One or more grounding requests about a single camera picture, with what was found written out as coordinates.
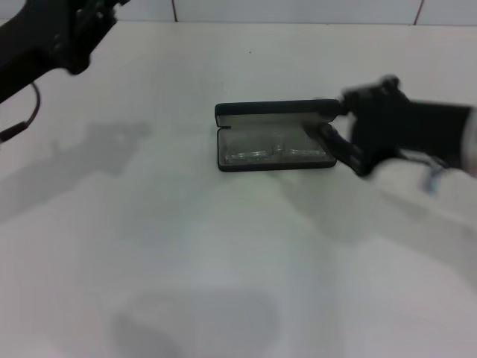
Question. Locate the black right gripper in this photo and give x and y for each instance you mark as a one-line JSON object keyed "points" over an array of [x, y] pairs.
{"points": [[410, 127]]}

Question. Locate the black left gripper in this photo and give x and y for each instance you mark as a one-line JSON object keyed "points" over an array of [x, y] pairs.
{"points": [[37, 37]]}

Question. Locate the black glasses case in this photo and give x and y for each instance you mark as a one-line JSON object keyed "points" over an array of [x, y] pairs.
{"points": [[268, 105]]}

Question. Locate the clear transparent glasses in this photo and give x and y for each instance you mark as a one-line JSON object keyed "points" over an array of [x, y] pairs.
{"points": [[253, 154]]}

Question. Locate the silver cylindrical connector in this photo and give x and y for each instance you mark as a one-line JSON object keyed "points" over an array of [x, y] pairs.
{"points": [[432, 179]]}

